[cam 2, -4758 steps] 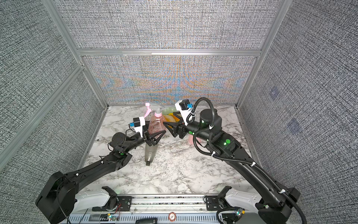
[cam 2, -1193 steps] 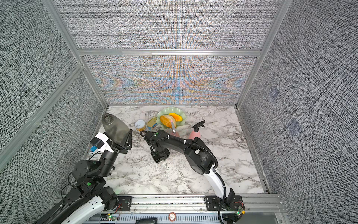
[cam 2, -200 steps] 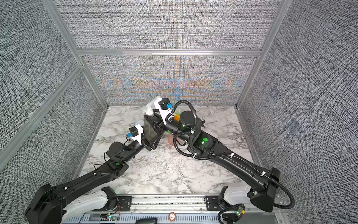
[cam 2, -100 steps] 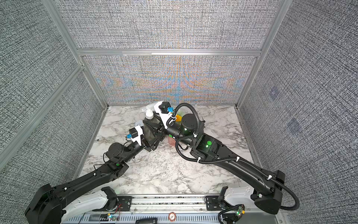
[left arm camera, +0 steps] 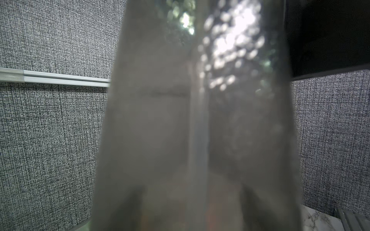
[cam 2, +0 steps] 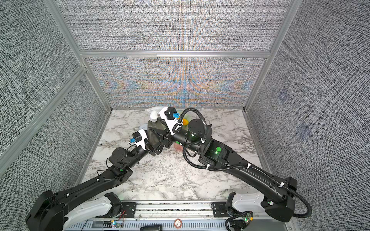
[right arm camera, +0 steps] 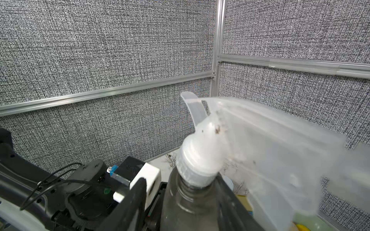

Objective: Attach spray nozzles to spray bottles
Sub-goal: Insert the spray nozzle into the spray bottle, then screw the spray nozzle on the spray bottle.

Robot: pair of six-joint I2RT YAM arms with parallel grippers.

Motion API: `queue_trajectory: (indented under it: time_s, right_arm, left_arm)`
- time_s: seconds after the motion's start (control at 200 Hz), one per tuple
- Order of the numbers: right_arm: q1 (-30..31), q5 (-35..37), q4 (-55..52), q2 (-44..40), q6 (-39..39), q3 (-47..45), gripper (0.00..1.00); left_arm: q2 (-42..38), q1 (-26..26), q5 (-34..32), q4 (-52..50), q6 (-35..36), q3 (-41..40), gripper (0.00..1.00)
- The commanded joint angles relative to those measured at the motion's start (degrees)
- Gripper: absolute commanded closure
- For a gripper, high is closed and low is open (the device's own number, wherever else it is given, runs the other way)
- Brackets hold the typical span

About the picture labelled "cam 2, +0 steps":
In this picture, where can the yellow mango slice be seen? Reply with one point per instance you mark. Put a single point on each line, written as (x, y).
(185, 121)

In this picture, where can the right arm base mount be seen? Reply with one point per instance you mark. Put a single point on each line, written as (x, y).
(226, 210)

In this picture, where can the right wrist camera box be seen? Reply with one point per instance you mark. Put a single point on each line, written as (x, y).
(172, 119)

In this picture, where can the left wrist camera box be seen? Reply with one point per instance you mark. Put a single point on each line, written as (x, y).
(139, 139)

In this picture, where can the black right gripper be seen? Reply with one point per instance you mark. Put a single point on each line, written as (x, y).
(167, 138)

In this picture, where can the small round white can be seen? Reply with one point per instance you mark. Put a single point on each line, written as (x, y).
(143, 127)

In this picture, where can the translucent white spray nozzle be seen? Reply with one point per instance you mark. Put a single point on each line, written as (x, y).
(154, 113)

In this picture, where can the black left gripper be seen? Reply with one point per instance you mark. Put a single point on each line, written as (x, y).
(151, 150)

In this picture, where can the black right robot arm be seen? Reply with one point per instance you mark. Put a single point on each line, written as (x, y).
(201, 151)

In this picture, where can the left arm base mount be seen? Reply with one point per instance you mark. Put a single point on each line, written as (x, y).
(119, 210)

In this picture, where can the green scalloped plate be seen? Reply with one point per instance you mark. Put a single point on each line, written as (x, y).
(188, 116)

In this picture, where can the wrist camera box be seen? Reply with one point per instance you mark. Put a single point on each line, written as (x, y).
(172, 119)
(139, 139)

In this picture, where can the translucent pink spray bottle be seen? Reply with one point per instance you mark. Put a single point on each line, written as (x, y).
(177, 146)

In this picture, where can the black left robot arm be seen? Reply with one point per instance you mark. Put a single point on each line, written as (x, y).
(56, 211)

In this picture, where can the aluminium front rail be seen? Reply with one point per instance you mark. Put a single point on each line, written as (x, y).
(186, 215)

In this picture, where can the clear grey spray bottle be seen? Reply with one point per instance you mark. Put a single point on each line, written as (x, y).
(156, 131)

